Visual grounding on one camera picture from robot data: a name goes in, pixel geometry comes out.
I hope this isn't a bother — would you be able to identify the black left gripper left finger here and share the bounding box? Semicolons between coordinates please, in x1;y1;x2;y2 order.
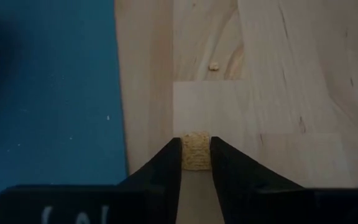
116;137;183;224

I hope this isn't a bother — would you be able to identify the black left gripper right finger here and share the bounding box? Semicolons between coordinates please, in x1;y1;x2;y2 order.
209;136;305;224

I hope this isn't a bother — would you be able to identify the square cereal piece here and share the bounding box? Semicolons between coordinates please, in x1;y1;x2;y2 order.
181;131;212;172

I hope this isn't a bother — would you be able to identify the blue-grey placemat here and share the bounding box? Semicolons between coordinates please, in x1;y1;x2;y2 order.
0;0;130;224

